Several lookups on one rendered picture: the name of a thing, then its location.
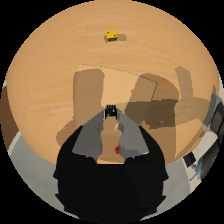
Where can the yellow die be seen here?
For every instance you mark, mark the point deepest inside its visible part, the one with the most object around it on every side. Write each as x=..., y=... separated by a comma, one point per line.
x=111, y=35

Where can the tan flat mat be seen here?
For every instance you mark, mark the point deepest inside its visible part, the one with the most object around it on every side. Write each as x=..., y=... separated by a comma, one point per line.
x=98, y=87

